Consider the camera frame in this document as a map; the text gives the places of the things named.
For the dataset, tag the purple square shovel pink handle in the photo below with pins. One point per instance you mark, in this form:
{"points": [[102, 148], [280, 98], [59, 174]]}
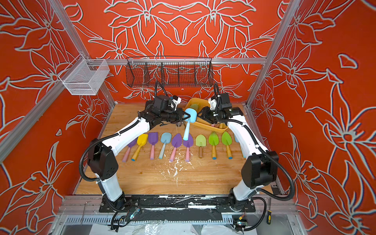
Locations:
{"points": [[152, 139]]}

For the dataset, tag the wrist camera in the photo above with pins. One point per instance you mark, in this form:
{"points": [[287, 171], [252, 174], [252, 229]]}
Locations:
{"points": [[166, 103], [213, 103]]}

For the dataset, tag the green shovel yellow handle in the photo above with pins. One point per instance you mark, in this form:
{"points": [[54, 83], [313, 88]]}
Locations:
{"points": [[213, 141], [227, 141]]}

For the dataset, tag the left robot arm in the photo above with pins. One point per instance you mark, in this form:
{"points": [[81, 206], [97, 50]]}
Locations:
{"points": [[98, 162]]}

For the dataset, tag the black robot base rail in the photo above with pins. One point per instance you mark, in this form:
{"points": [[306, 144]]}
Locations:
{"points": [[219, 203]]}

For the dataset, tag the yellow plastic storage box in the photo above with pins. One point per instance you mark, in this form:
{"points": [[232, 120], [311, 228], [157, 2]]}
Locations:
{"points": [[198, 104]]}

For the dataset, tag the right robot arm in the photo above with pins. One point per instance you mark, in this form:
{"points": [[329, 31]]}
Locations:
{"points": [[261, 166]]}

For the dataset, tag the light green shovel wooden handle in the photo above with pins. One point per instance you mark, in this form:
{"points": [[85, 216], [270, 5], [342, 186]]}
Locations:
{"points": [[200, 142]]}

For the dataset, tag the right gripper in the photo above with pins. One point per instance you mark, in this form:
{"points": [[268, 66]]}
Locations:
{"points": [[208, 114]]}

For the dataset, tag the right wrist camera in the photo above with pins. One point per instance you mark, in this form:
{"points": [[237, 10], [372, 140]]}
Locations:
{"points": [[213, 103]]}

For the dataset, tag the black wire wall basket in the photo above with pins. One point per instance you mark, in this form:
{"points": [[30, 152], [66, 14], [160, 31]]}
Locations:
{"points": [[171, 72]]}

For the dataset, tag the yellow black screwdriver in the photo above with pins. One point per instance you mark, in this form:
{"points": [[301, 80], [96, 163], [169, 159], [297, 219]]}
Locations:
{"points": [[269, 215]]}

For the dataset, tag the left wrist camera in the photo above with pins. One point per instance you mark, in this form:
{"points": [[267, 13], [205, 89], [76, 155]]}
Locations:
{"points": [[166, 103]]}

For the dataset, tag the clear plastic wall bin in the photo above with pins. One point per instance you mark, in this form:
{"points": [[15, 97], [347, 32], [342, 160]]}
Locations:
{"points": [[85, 77]]}

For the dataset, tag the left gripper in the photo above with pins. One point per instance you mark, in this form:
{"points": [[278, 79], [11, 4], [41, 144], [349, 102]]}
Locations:
{"points": [[180, 112]]}

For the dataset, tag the yellow square shovel yellow handle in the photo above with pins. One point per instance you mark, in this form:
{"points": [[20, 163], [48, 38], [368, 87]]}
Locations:
{"points": [[141, 141]]}

